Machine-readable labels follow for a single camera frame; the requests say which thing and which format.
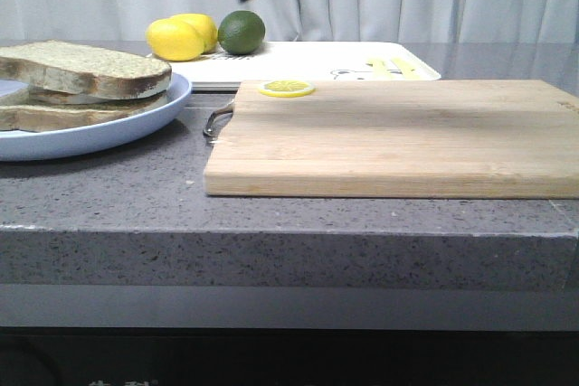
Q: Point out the bread slice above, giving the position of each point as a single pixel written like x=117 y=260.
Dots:
x=21 y=111
x=83 y=69

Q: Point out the metal cutting board handle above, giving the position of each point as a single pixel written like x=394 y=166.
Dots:
x=212 y=126

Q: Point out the white tray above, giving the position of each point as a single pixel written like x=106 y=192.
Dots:
x=310 y=61

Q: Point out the fried egg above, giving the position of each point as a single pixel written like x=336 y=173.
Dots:
x=62 y=98

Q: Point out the wooden cutting board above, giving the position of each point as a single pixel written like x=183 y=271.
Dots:
x=466 y=139

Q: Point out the yellow plastic fork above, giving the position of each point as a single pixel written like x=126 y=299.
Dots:
x=379 y=69

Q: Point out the front yellow lemon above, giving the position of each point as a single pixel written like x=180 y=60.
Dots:
x=174 y=40

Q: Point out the lemon slice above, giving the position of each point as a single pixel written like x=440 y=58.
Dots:
x=286 y=88

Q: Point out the green lime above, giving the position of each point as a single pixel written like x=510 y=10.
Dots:
x=241 y=32

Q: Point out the light blue plate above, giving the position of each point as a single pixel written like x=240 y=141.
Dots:
x=28 y=146

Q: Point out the rear yellow lemon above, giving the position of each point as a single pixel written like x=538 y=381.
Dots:
x=204 y=25

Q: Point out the yellow lemon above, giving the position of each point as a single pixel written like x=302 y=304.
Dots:
x=174 y=40
x=204 y=25

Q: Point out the yellow plastic knife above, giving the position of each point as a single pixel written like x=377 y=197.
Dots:
x=408 y=71

